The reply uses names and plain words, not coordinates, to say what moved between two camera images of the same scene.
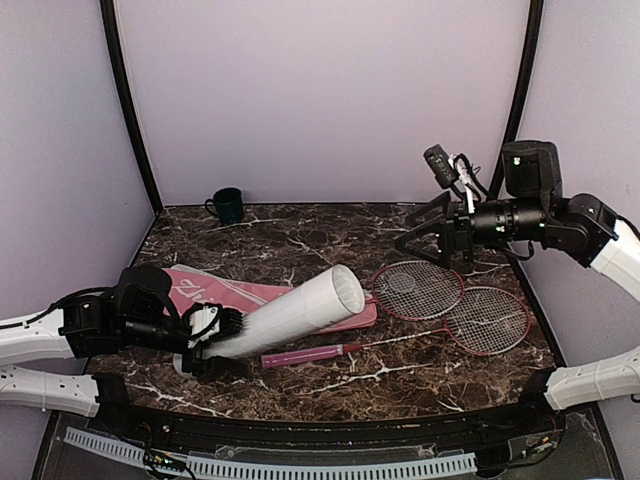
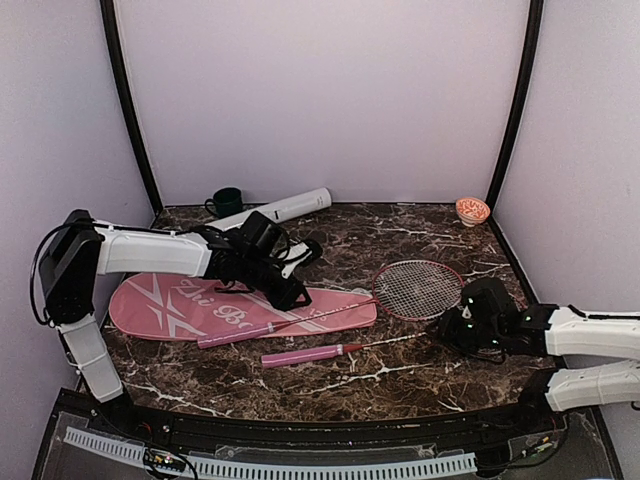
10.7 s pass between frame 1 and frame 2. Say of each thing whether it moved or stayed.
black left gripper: moved
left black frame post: stayed
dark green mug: stayed
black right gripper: moved
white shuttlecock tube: moved
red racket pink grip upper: stayed
